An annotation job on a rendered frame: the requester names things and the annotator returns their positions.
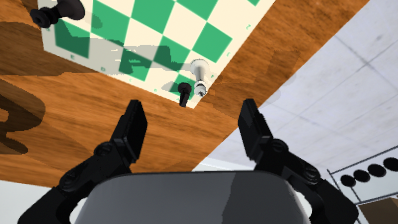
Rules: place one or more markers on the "green and white chessboard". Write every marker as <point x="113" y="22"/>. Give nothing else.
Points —
<point x="151" y="43"/>

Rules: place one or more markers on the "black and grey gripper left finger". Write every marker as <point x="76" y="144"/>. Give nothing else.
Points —
<point x="56" y="206"/>

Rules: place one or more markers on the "white chess king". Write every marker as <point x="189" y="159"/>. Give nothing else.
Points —
<point x="199" y="68"/>

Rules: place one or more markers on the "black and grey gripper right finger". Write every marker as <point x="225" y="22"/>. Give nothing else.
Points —
<point x="329" y="205"/>

